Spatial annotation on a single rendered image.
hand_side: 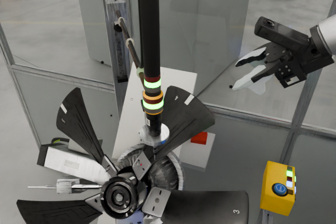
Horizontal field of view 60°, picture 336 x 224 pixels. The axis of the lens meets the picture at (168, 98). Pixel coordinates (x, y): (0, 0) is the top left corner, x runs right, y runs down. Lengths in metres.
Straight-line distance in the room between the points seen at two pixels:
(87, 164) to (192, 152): 0.57
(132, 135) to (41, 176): 1.61
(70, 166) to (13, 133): 2.05
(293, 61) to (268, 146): 0.99
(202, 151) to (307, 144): 0.51
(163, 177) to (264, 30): 0.57
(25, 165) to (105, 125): 1.08
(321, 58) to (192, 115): 0.35
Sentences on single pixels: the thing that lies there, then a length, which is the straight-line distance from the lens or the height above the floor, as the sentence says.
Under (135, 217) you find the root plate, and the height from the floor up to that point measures 1.12.
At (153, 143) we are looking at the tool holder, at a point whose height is 1.46.
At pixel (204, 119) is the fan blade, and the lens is 0.80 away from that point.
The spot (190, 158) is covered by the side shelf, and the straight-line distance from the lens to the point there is 1.44.
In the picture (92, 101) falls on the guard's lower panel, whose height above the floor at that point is 0.86.
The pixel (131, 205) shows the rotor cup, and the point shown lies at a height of 1.21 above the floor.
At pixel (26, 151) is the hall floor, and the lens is 2.91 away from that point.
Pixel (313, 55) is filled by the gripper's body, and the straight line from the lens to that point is 0.69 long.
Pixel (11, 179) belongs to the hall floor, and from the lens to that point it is 2.74.
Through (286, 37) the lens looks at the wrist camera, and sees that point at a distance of 0.66.
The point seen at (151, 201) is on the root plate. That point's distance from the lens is 0.91.
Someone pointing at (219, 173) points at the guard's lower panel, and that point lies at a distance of 1.84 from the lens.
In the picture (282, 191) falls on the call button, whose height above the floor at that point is 1.08.
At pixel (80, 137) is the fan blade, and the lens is 0.99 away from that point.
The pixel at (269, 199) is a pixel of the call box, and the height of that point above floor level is 1.05.
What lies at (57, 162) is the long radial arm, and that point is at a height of 1.11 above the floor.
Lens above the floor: 1.94
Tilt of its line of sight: 37 degrees down
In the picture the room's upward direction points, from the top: straight up
